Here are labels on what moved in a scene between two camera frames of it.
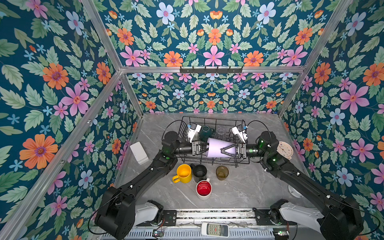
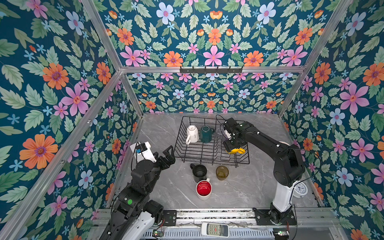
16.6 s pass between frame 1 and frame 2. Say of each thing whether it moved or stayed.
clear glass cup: stayed
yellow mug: moved
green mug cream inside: stayed
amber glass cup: stayed
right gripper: moved
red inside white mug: stayed
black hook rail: stayed
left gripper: moved
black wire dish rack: stayed
